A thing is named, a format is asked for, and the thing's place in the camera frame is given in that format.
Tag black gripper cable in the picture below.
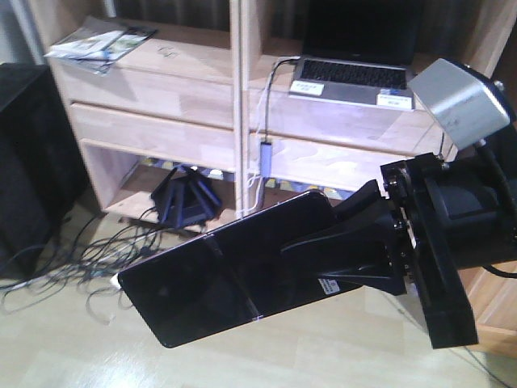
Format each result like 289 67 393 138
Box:
476 139 517 280

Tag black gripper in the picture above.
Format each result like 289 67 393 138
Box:
280 154 516 348

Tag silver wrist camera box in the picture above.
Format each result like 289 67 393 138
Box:
408 58 516 150

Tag black computer tower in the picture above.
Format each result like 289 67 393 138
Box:
1 63 89 276

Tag silver laptop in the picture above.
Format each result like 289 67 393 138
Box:
288 0 424 111

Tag wooden open shelf unit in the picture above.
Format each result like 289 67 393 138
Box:
28 1 516 217

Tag grey usb hub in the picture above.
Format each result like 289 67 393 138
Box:
259 141 272 178

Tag tangled black floor cables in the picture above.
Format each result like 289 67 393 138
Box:
0 205 211 324

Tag stack of magazines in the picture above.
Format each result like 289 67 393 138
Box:
45 26 158 75

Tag black wifi router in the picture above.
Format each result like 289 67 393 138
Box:
150 167 222 229

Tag black foldable smartphone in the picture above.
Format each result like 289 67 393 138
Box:
118 191 357 348

